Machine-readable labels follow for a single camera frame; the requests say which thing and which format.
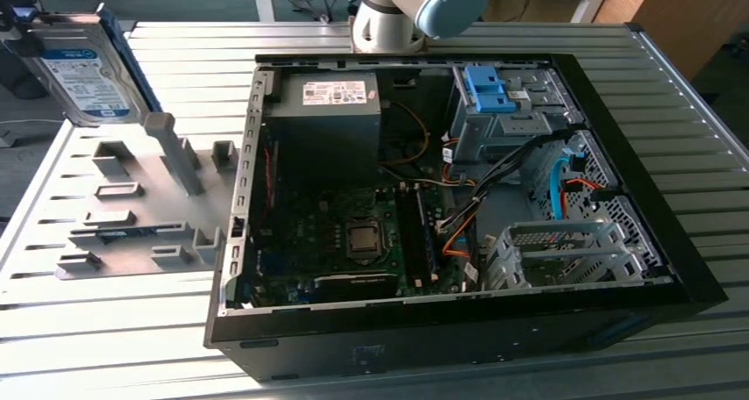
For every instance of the hard disk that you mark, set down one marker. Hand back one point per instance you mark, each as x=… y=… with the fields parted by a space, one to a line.
x=88 y=75

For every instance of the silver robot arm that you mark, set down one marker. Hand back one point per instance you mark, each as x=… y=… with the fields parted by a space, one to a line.
x=386 y=27

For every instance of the silver disk bay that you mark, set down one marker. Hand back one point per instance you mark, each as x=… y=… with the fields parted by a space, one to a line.
x=562 y=225

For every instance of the black mesh waste bin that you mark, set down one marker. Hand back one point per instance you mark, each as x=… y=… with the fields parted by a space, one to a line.
x=23 y=84

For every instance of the grey parts rack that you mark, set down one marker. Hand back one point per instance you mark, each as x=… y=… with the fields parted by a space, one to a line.
x=163 y=216

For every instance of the grey power supply unit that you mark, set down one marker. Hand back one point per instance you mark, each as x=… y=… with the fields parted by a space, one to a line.
x=327 y=123

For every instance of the green motherboard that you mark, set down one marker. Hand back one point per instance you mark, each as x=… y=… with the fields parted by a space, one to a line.
x=310 y=233

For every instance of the CPU socket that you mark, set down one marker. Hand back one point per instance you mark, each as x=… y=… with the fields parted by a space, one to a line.
x=343 y=242

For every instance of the silver CPU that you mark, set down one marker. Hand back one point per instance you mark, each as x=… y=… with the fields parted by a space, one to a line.
x=362 y=237

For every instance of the blue plastic drive latch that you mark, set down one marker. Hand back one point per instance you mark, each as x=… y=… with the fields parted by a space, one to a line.
x=488 y=95

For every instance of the black graphics card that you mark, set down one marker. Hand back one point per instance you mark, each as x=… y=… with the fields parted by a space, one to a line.
x=356 y=286

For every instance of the black RAM stick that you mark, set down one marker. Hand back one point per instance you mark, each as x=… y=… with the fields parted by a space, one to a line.
x=427 y=237

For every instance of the metal optical drive cage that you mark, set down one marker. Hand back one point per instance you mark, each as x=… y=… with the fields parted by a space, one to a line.
x=514 y=132

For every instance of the black PC case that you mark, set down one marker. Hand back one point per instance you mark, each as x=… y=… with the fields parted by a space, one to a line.
x=410 y=338

